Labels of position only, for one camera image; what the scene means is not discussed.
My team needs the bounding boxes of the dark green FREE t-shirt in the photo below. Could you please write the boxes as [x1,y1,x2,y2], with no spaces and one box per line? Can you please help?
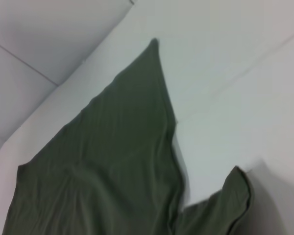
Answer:
[1,38,257,235]

